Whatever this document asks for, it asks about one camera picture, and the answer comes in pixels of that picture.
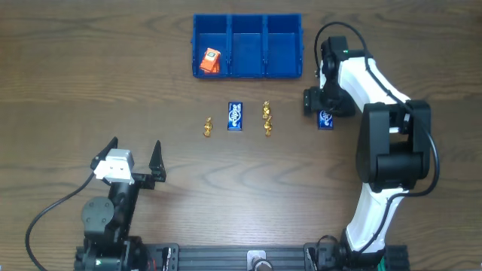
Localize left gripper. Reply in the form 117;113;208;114
90;136;167;190

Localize blue candy pack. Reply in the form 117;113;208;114
227;101;244;132
317;109;334;131

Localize blue tray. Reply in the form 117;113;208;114
191;14;304;80

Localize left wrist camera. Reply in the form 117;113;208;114
93;148;136;185

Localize mounting rail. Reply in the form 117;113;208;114
74;243;410;271

